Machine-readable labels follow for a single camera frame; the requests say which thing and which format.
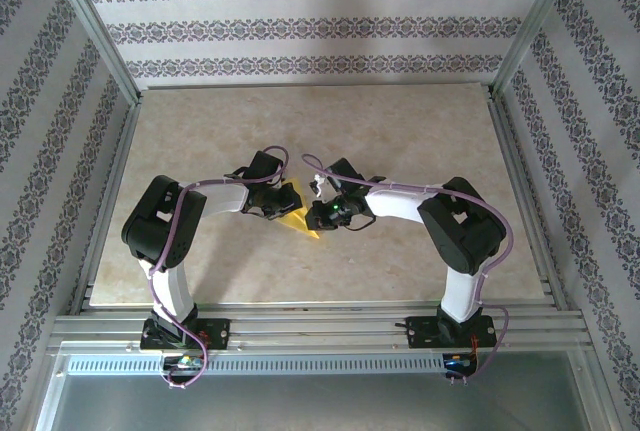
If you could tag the yellow cloth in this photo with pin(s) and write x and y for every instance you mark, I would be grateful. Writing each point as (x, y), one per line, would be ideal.
(297, 221)

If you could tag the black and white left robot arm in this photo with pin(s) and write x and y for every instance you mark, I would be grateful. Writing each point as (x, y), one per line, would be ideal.
(160, 221)

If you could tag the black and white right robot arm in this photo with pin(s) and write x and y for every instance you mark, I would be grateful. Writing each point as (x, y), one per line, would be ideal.
(465, 226)

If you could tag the grey metal panel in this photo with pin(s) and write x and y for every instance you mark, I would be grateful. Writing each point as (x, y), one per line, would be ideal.
(320, 406)

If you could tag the small circuit board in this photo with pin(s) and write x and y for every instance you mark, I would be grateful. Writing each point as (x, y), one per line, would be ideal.
(186, 362)
(457, 362)

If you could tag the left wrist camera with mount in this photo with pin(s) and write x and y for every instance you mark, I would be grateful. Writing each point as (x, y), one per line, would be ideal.
(284, 184)

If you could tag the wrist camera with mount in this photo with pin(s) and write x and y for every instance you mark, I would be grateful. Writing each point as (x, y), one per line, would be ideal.
(318, 184)
(284, 184)

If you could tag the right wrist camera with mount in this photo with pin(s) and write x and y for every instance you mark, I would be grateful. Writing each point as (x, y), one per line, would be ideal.
(318, 184)

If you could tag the thin aluminium wall rail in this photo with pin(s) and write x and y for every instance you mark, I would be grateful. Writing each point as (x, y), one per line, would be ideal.
(320, 86)

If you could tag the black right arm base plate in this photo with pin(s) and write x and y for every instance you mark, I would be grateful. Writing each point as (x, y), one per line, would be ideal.
(420, 333)

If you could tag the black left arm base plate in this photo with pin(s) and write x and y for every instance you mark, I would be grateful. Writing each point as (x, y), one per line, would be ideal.
(220, 336)

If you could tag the aluminium table side rail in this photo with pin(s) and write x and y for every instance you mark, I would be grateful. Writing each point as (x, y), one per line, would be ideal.
(514, 161)
(119, 161)

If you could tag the aluminium frame post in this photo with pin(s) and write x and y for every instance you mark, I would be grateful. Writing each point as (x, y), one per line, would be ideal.
(535, 26)
(99, 31)

